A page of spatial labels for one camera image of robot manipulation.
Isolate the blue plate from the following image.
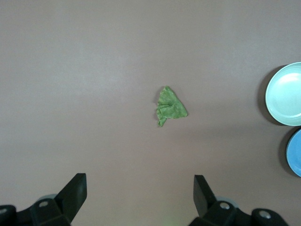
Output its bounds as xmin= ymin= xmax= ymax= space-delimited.
xmin=286 ymin=128 xmax=301 ymax=178

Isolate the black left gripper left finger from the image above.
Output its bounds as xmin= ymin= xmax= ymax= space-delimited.
xmin=30 ymin=173 xmax=87 ymax=226

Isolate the light green plate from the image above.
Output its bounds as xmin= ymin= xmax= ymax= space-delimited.
xmin=265 ymin=62 xmax=301 ymax=126

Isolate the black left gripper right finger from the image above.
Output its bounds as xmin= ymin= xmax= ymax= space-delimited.
xmin=188 ymin=174 xmax=252 ymax=226

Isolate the green lettuce leaf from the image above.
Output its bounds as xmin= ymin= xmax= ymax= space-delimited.
xmin=156 ymin=85 xmax=189 ymax=128

